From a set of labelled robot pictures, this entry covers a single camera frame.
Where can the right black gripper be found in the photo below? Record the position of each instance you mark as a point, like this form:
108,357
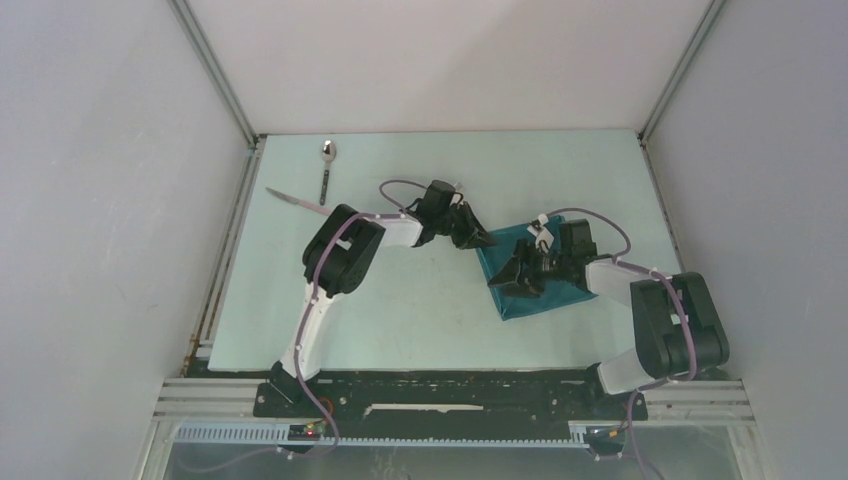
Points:
512,278

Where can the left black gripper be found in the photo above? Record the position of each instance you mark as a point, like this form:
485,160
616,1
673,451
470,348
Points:
473,234

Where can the teal cloth napkin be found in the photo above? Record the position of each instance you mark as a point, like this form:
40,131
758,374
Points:
517,241

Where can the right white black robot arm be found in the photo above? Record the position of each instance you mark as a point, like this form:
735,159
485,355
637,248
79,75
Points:
676,327

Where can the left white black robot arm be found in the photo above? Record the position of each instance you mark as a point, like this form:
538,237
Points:
340,254

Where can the silver knife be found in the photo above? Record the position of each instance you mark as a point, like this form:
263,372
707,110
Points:
299,202

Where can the silver spoon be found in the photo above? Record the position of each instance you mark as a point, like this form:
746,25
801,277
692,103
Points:
328,155

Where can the grey slotted cable duct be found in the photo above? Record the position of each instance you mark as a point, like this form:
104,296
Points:
268,434

